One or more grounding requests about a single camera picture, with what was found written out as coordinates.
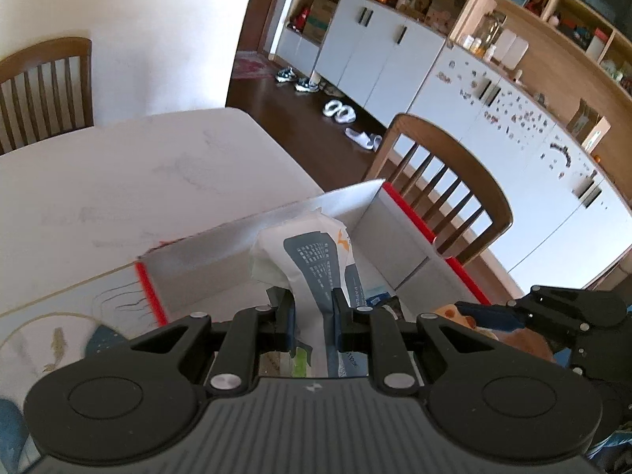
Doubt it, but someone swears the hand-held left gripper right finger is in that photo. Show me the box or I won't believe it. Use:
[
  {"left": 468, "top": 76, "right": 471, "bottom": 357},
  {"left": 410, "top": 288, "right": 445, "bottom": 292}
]
[{"left": 332, "top": 287, "right": 495, "bottom": 396}]

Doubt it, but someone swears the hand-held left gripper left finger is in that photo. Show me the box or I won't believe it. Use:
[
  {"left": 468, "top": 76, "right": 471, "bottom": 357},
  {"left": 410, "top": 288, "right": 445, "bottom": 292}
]
[{"left": 129, "top": 286, "right": 297, "bottom": 393}]

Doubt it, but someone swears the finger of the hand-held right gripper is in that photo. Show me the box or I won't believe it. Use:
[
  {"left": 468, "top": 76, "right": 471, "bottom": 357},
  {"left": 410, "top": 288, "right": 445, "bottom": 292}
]
[{"left": 453, "top": 299, "right": 532, "bottom": 333}]

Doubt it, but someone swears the orange snack packet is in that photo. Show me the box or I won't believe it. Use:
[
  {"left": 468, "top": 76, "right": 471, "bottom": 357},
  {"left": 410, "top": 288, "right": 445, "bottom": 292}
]
[{"left": 429, "top": 305, "right": 556, "bottom": 362}]

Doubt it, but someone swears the blue white snack packet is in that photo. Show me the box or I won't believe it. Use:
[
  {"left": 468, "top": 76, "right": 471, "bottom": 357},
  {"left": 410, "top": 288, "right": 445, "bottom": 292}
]
[{"left": 363, "top": 286, "right": 396, "bottom": 308}]

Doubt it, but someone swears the white dark-blue tissue pack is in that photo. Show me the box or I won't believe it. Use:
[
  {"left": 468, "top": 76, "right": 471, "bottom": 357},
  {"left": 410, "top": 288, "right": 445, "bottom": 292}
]
[{"left": 249, "top": 207, "right": 366, "bottom": 378}]

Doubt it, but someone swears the red cardboard box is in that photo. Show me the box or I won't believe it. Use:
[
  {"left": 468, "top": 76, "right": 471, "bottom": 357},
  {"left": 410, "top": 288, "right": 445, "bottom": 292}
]
[{"left": 134, "top": 179, "right": 492, "bottom": 327}]

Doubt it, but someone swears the white marble desktop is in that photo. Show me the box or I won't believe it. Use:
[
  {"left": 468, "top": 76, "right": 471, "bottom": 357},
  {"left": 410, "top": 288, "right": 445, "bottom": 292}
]
[{"left": 0, "top": 107, "right": 524, "bottom": 474}]

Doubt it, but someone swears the black snack packet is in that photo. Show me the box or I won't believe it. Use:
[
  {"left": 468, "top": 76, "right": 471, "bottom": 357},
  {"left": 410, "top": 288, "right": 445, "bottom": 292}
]
[{"left": 382, "top": 296, "right": 418, "bottom": 322}]

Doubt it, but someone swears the flat white slipper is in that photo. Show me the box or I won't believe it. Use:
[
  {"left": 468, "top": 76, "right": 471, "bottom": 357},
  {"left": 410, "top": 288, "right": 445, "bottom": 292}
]
[{"left": 344, "top": 127, "right": 384, "bottom": 152}]

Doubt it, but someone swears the wooden slat-back chair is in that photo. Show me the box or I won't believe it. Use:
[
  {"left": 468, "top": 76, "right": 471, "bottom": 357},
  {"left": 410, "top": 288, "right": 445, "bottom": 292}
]
[
  {"left": 363, "top": 113, "right": 514, "bottom": 268},
  {"left": 0, "top": 37, "right": 94, "bottom": 156}
]

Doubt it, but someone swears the brown paper bag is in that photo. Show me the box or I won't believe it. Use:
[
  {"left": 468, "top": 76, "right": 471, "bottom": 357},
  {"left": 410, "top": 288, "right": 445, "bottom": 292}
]
[{"left": 567, "top": 99, "right": 611, "bottom": 153}]

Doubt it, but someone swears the fish print table mat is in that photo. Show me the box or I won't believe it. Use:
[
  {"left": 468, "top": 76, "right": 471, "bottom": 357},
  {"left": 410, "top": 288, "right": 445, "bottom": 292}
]
[{"left": 0, "top": 257, "right": 171, "bottom": 474}]

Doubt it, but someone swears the red patterned doormat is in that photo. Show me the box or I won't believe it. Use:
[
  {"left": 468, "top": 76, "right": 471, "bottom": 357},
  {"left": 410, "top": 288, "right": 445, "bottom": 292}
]
[{"left": 232, "top": 54, "right": 278, "bottom": 81}]

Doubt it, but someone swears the white canister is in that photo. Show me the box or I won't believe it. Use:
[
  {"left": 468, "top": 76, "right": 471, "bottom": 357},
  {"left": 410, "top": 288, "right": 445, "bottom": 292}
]
[{"left": 494, "top": 28, "right": 530, "bottom": 68}]

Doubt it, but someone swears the wooden shelf unit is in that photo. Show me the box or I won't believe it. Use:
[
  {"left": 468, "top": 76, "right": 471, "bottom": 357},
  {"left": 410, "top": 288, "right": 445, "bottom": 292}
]
[{"left": 346, "top": 0, "right": 632, "bottom": 169}]

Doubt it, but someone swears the glass jar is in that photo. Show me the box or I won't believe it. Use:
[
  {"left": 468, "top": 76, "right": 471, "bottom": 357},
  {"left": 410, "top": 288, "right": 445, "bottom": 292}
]
[{"left": 475, "top": 11, "right": 508, "bottom": 56}]

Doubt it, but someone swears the small red object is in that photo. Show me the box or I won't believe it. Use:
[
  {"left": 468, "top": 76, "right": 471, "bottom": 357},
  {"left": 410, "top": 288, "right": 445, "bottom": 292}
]
[{"left": 289, "top": 7, "right": 312, "bottom": 34}]

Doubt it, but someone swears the brown cardboard carton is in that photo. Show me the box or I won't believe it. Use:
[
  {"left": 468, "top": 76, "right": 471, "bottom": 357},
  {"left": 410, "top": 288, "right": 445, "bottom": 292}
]
[{"left": 303, "top": 0, "right": 339, "bottom": 43}]

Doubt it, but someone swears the dark wooden door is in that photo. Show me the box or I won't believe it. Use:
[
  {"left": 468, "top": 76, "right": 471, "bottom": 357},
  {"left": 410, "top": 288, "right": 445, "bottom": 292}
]
[{"left": 237, "top": 0, "right": 302, "bottom": 57}]

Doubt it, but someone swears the white wall cabinet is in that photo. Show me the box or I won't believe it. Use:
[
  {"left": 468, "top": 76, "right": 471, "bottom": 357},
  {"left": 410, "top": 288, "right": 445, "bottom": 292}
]
[{"left": 274, "top": 0, "right": 632, "bottom": 287}]

